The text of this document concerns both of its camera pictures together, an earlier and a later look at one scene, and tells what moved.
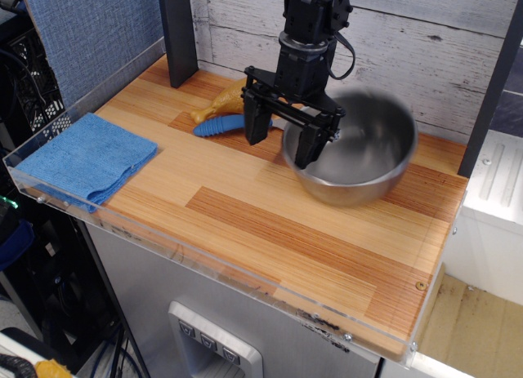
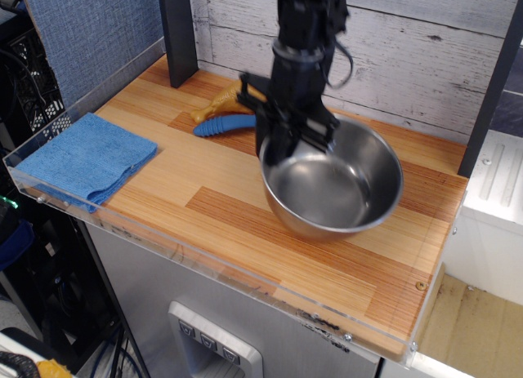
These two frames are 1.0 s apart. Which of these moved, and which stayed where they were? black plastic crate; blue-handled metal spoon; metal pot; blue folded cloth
Moved: metal pot
Stayed: blue-handled metal spoon; blue folded cloth; black plastic crate
